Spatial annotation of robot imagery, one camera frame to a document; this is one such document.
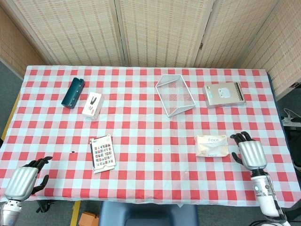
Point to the colourful picture card box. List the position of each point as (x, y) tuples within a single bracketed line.
[(102, 153)]

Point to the orange cardboard box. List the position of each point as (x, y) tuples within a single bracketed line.
[(89, 219)]

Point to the black tripod stand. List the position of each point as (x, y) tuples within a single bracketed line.
[(44, 204)]

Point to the white face tissue pack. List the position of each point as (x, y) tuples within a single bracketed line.
[(212, 146)]

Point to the woven folding screen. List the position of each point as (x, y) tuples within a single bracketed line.
[(155, 30)]

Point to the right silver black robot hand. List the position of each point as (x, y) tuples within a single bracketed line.
[(252, 154)]

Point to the red white checkered tablecloth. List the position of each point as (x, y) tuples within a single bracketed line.
[(145, 131)]

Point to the white box with black print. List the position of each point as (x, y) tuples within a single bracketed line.
[(93, 105)]

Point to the gold earbuds box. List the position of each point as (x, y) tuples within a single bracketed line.
[(223, 94)]

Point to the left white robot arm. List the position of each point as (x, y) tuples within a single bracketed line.
[(9, 213)]

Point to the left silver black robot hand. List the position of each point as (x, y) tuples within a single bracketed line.
[(20, 182)]

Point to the dark teal cylindrical case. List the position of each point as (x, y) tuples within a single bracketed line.
[(73, 93)]

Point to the dark blue chair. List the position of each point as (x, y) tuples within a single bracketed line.
[(148, 213)]

